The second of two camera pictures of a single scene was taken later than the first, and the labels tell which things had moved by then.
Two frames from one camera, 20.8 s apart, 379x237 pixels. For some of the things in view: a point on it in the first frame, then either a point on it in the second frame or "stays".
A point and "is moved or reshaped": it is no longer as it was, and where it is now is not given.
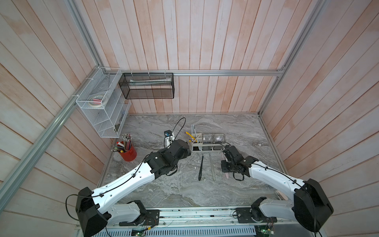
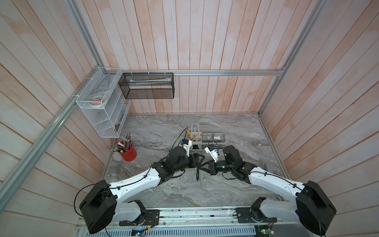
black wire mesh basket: (147, 85) stays
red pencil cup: (130, 155) stays
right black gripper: (223, 163) -> (212, 167)
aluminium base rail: (245, 222) stays
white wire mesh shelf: (104, 101) stays
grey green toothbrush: (212, 169) is moved or reshaped
